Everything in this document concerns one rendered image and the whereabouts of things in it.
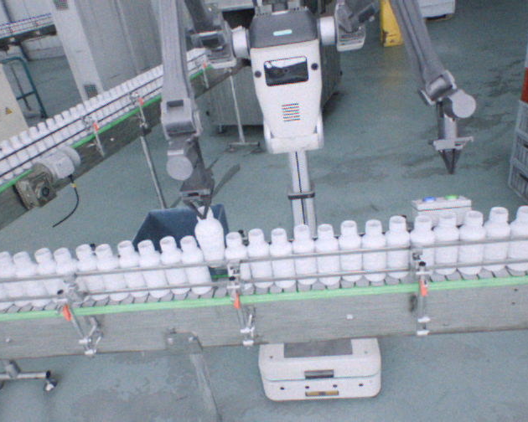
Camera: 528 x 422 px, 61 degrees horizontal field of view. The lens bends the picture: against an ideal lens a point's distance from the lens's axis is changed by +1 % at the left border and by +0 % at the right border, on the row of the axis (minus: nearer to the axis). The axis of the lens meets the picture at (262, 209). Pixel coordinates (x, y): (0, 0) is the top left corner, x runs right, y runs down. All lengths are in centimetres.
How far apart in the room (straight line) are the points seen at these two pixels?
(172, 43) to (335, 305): 76
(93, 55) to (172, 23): 591
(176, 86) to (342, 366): 139
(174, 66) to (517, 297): 100
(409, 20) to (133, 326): 107
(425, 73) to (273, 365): 133
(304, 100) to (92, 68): 562
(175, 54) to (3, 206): 160
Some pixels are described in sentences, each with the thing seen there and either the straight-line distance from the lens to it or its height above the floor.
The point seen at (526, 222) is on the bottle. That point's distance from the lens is 122.
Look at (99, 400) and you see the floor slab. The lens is 251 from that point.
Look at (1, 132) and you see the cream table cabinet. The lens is 529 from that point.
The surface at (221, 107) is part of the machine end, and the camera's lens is 515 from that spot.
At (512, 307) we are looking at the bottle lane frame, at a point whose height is 90.
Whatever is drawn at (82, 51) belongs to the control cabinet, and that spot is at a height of 94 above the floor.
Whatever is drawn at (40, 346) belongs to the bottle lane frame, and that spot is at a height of 87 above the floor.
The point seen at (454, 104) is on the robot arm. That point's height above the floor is 139.
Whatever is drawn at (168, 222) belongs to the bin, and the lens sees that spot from 185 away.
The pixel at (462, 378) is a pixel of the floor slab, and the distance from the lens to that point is 232.
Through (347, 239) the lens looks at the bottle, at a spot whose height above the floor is 113.
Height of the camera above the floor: 178
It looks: 30 degrees down
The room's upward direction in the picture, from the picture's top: 10 degrees counter-clockwise
